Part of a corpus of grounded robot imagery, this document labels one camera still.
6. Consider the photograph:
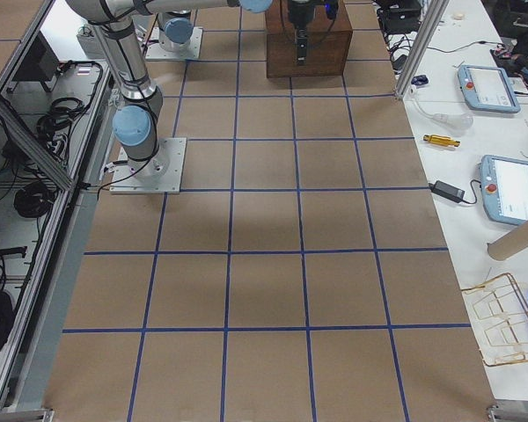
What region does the gold metal cylinder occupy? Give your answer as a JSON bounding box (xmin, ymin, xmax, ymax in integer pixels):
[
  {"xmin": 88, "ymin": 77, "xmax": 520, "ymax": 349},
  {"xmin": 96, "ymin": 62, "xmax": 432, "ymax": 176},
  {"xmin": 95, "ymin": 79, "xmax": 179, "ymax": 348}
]
[{"xmin": 422, "ymin": 135, "xmax": 461, "ymax": 148}]

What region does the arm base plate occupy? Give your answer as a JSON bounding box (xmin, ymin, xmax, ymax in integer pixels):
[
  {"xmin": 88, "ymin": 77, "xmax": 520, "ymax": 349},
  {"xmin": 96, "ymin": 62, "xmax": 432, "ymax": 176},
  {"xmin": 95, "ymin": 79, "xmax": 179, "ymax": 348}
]
[
  {"xmin": 145, "ymin": 26, "xmax": 202, "ymax": 62},
  {"xmin": 108, "ymin": 137, "xmax": 187, "ymax": 194}
]

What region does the aluminium frame post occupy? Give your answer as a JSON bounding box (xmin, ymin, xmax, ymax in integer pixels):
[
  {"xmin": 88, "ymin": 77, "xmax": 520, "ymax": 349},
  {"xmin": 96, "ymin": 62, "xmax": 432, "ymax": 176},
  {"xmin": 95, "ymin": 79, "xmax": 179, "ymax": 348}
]
[{"xmin": 394, "ymin": 0, "xmax": 449, "ymax": 99}]

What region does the blue teach pendant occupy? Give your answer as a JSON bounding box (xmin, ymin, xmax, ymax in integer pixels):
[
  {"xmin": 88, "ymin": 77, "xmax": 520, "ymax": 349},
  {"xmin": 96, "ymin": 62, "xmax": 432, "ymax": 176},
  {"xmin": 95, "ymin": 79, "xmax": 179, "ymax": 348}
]
[
  {"xmin": 479, "ymin": 155, "xmax": 528, "ymax": 225},
  {"xmin": 458, "ymin": 65, "xmax": 520, "ymax": 114}
]

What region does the wire rack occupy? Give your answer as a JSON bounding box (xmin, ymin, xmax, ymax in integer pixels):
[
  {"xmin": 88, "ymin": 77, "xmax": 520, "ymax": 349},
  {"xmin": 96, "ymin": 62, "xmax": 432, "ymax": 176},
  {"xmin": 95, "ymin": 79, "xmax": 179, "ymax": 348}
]
[{"xmin": 461, "ymin": 273, "xmax": 528, "ymax": 367}]

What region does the cardboard tube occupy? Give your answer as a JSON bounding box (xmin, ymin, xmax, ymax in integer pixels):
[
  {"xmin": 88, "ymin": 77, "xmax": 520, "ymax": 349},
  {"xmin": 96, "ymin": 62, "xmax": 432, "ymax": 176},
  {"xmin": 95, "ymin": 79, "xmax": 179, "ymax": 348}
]
[{"xmin": 487, "ymin": 221, "xmax": 528, "ymax": 261}]

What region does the blue teach pendant far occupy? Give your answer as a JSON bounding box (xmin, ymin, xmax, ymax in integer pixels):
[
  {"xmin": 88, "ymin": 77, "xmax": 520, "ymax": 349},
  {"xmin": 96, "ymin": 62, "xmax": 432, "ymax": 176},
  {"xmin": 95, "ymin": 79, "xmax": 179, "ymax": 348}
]
[{"xmin": 458, "ymin": 65, "xmax": 520, "ymax": 114}]

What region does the black power adapter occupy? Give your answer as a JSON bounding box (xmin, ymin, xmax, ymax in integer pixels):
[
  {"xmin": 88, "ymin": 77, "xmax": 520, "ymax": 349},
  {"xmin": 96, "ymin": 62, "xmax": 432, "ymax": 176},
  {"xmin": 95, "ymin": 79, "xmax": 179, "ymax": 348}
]
[{"xmin": 429, "ymin": 180, "xmax": 465, "ymax": 203}]

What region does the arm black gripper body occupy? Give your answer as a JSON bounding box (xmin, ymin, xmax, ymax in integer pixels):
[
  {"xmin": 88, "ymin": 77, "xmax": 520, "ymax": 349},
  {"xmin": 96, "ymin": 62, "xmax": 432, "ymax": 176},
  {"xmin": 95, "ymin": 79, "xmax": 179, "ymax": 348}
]
[{"xmin": 288, "ymin": 0, "xmax": 315, "ymax": 30}]

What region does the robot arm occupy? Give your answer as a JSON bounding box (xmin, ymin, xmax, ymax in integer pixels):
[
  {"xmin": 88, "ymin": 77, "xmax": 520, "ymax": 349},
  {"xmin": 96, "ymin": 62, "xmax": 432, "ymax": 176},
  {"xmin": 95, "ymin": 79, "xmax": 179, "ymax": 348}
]
[
  {"xmin": 147, "ymin": 0, "xmax": 272, "ymax": 61},
  {"xmin": 68, "ymin": 1, "xmax": 272, "ymax": 180}
]

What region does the blue teach pendant near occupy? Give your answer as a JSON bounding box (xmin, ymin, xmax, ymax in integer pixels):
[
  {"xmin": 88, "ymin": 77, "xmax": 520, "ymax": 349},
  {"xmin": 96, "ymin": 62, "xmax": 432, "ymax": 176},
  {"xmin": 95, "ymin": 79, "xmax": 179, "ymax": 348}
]
[{"xmin": 479, "ymin": 155, "xmax": 528, "ymax": 225}]

